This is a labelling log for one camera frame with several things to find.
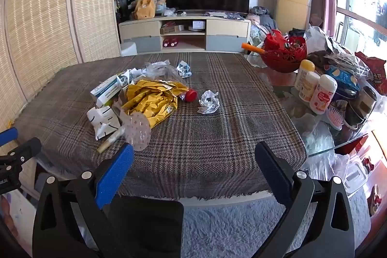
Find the clear dotted plastic wrapper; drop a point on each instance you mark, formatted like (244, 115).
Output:
(139, 132)

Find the grey shaggy rug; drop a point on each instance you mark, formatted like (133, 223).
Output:
(226, 227)

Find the white plastic stool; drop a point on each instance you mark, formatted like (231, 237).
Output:
(129, 48)

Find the red toy car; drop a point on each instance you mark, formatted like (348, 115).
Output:
(170, 42)

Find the orange stick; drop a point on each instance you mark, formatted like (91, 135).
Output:
(251, 47)

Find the clear plastic container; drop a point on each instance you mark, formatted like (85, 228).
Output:
(356, 175)

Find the grey clothes pile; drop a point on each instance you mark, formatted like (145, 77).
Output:
(263, 19)

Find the tan stick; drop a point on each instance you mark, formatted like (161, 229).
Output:
(109, 141)

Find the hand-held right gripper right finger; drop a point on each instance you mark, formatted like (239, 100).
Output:
(272, 173)

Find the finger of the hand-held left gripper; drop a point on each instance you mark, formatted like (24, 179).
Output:
(25, 150)
(9, 136)

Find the white bottle yellow cap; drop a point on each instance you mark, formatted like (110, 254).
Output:
(304, 72)

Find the grey plaid tablecloth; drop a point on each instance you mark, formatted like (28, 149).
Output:
(196, 140)

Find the blue white crumpled wrapper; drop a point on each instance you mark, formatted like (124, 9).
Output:
(183, 69)

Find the red snack bag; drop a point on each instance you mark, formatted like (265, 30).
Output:
(375, 70)

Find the white paper ball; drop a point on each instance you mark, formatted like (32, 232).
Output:
(208, 102)

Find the dark trash bin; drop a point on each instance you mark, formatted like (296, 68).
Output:
(145, 227)

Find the clear plastic bag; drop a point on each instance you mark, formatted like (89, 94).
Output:
(157, 72)

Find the pink hairbrush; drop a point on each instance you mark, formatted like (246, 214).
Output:
(335, 119)

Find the white bottle orange label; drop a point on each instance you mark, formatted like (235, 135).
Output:
(308, 87)

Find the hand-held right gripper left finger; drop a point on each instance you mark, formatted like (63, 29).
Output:
(116, 173)

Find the yellow foil bag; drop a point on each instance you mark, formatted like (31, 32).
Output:
(151, 100)

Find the bamboo folding screen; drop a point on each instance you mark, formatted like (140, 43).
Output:
(45, 19)

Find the red openwork basket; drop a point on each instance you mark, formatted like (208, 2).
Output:
(284, 57)

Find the blue chip bag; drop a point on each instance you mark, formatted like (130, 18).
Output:
(343, 78)

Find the yellow plush toy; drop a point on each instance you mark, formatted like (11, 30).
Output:
(144, 8)

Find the white green medicine box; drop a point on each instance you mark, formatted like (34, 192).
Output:
(107, 90)

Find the white grey television stand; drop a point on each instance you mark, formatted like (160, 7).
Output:
(226, 34)

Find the brown cup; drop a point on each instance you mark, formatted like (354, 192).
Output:
(366, 100)

